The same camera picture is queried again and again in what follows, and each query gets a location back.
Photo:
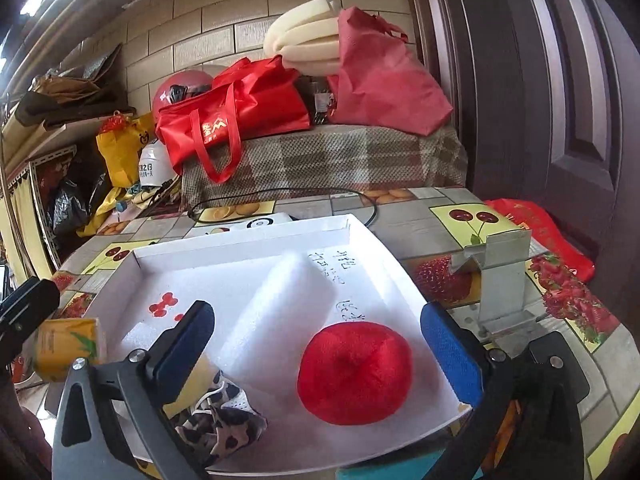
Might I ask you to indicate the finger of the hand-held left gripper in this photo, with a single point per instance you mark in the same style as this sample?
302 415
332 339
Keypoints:
25 305

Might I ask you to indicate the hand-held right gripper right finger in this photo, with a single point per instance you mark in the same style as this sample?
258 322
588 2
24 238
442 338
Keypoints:
450 355

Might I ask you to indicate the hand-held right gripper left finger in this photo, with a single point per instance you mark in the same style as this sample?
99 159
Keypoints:
186 347

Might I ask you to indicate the leopard print cloth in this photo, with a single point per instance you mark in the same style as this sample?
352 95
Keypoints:
220 435

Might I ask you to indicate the white cardboard tray box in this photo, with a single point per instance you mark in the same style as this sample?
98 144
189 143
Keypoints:
240 270

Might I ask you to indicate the red round plush puff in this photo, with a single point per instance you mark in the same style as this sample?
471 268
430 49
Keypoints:
355 375

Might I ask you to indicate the yellow sponge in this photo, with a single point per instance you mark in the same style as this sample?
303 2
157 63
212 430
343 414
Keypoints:
202 377

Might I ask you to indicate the yellow tissue packet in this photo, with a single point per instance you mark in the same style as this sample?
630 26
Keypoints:
60 350

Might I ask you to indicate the metal phone stand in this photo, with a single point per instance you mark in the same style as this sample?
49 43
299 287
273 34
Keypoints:
500 280

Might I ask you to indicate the metal shelf rack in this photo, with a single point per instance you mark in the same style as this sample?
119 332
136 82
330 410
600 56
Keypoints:
30 200

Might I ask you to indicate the white foam block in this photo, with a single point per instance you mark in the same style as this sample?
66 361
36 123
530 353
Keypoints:
285 305

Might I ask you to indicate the black plastic bag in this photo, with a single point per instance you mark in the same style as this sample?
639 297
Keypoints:
67 205

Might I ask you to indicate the fruit print tablecloth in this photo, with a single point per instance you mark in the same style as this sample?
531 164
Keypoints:
415 220

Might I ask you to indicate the flat red packet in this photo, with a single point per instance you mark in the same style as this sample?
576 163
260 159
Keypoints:
545 235

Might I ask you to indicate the yellow bag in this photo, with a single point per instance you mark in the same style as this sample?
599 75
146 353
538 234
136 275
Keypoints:
120 152

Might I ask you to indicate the white helmet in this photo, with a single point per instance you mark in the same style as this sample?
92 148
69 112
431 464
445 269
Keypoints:
152 165

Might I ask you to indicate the plaid cloth covered cabinet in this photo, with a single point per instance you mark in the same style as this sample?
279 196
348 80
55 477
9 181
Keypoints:
325 160

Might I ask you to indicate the shiny red tote bag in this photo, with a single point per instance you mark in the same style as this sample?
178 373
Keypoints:
260 105

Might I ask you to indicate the pink helmet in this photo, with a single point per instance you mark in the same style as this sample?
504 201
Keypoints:
170 92

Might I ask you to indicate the red non-woven bag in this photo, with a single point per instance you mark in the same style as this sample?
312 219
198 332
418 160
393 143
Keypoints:
385 85

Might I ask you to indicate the dark brown door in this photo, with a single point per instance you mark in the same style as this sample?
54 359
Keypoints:
525 85

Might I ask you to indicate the cream foam rolls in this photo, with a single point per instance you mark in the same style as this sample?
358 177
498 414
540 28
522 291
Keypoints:
305 35

